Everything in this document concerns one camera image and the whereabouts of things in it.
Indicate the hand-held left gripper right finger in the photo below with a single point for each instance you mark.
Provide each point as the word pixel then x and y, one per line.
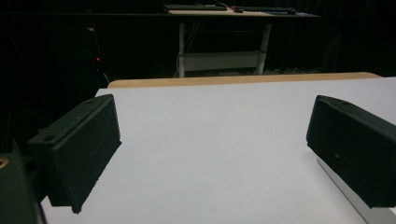
pixel 355 146

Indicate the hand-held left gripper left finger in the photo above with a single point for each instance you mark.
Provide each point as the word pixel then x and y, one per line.
pixel 81 149

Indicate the dark stand with red light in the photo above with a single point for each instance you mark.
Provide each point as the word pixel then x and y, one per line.
pixel 97 46

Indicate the black keyboard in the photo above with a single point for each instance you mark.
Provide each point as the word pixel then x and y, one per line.
pixel 194 7
pixel 269 10

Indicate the wooden desk with white legs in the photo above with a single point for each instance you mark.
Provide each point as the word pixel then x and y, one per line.
pixel 218 37

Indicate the black computer mouse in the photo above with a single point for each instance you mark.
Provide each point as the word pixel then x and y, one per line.
pixel 238 10

